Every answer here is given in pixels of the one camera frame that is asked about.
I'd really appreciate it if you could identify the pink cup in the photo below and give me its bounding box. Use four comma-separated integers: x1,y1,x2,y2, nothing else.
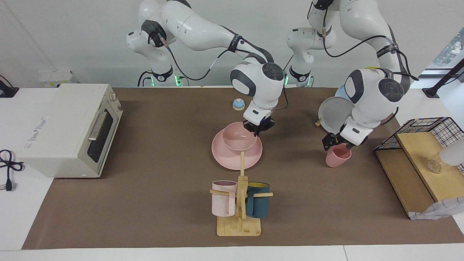
325,143,352,168

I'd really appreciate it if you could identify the pink bowl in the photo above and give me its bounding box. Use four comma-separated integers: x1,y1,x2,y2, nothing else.
222,122,258,152

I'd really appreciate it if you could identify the grey plate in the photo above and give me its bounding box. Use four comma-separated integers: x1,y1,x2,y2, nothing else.
318,96,355,134

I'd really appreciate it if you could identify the pink speckled plate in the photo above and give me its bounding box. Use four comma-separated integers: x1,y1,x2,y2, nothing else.
211,128,263,170

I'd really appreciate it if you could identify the light blue plate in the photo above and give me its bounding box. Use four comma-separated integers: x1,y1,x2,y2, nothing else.
334,85,354,104

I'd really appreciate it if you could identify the wooden shelf with marble side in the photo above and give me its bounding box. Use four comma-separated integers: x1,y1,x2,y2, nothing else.
374,117,464,220

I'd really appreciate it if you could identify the dark teal mug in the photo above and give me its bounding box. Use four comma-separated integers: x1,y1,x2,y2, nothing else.
245,182,270,219

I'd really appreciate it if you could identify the pink mug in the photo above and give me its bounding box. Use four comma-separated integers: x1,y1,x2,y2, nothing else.
211,180,238,217

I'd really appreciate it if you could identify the clear glass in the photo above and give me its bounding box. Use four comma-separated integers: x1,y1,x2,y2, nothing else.
426,156,443,174

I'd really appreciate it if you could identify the brown table mat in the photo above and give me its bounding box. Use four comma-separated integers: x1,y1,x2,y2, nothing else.
22,87,464,250

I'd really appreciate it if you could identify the black stand with pole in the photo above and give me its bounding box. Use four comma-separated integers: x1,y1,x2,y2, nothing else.
422,58,464,98

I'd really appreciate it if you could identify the wooden mug tree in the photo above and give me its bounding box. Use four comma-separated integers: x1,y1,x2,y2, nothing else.
210,152,273,237

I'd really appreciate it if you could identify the beige toaster oven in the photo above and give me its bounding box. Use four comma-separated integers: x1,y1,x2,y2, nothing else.
16,83,124,179

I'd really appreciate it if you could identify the white socket box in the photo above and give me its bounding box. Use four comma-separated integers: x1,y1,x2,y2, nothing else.
38,71,73,87

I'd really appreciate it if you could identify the black clamp base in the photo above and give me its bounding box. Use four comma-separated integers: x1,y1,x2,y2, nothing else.
0,74,19,98

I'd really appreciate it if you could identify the black wire basket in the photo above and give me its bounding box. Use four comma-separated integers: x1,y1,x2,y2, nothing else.
374,117,464,174

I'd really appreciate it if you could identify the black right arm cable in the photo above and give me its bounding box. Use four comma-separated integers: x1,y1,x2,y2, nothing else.
159,33,290,109

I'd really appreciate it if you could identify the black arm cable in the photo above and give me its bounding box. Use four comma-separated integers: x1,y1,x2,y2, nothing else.
159,33,290,109
307,0,419,81

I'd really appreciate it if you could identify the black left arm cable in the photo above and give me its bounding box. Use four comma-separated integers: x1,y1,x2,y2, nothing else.
307,0,419,81

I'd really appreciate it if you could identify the black power cord with plug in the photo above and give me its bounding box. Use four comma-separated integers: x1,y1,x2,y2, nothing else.
0,149,24,192

